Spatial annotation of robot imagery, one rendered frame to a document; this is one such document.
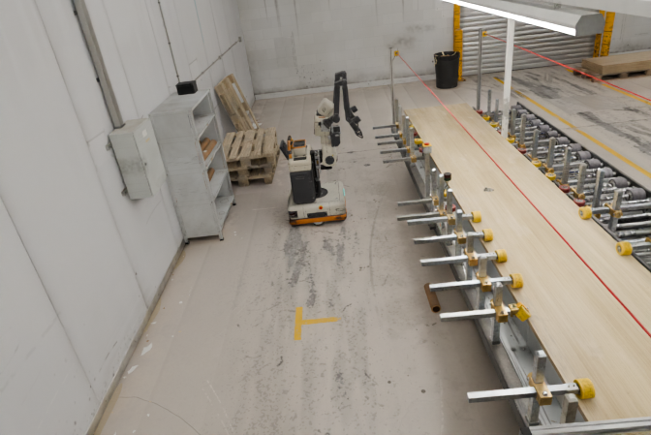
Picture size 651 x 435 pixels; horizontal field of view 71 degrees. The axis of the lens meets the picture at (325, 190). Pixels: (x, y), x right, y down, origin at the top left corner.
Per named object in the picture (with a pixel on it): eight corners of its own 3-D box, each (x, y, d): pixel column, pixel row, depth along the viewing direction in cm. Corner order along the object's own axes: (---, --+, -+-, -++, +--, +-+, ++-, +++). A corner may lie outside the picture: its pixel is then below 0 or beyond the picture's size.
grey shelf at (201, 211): (185, 244, 526) (146, 114, 458) (202, 207, 607) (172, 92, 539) (223, 240, 524) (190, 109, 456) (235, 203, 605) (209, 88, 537)
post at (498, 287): (491, 354, 257) (496, 286, 236) (489, 349, 260) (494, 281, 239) (498, 353, 257) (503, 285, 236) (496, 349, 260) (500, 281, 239)
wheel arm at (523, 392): (469, 404, 196) (469, 398, 195) (466, 396, 200) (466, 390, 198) (586, 393, 194) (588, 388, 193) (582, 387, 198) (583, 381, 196)
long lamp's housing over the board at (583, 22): (574, 36, 189) (576, 15, 186) (438, -1, 405) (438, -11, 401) (604, 33, 189) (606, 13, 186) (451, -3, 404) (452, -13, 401)
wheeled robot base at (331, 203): (289, 227, 528) (286, 208, 517) (293, 201, 585) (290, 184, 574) (347, 221, 525) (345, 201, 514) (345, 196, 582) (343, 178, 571)
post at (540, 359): (529, 431, 211) (538, 356, 190) (525, 424, 214) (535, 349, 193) (537, 431, 211) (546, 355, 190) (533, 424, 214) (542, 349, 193)
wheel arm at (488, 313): (441, 322, 242) (441, 318, 240) (439, 318, 244) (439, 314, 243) (511, 315, 240) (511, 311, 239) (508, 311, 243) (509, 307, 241)
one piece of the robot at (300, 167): (294, 214, 525) (283, 146, 489) (296, 193, 574) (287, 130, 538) (324, 211, 524) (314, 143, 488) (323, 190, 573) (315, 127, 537)
